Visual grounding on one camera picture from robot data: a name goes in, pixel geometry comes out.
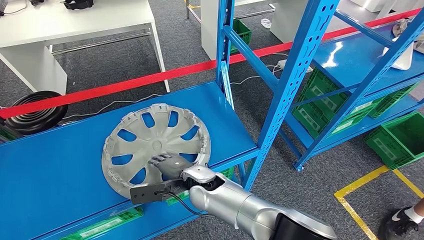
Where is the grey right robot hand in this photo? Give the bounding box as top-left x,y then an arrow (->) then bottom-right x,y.
148,153 -> 200,182

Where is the silver plastic wheel hubcap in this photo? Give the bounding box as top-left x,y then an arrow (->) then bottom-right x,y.
101,103 -> 212,201

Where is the blue metal shelf rack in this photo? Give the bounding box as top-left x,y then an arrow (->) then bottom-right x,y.
279,9 -> 424,173
0,0 -> 342,240

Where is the white plastic car part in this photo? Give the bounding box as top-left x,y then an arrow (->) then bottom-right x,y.
381,35 -> 415,71

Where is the grey plastic car part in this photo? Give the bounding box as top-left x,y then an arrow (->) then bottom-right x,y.
392,18 -> 424,55

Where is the red barrier belt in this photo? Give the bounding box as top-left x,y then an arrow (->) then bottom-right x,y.
0,8 -> 422,119

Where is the white cabinet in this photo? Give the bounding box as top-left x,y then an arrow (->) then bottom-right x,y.
269,0 -> 316,44
200,0 -> 277,62

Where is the white table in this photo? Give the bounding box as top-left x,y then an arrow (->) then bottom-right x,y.
349,0 -> 424,20
0,0 -> 171,96

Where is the yellow floor tape square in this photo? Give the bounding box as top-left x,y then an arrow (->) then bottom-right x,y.
333,164 -> 424,240

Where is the person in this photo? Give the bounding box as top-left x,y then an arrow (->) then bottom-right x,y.
377,198 -> 424,240

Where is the pale wrist camera on bracket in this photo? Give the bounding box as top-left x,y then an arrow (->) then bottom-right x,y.
129,178 -> 191,205

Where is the black camera cable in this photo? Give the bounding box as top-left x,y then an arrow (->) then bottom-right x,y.
153,190 -> 216,219

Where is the white cable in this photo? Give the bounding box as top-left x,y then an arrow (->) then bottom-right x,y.
61,93 -> 163,126
230,52 -> 314,86

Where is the black ribbed rubber ring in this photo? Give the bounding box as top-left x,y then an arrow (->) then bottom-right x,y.
4,90 -> 69,136

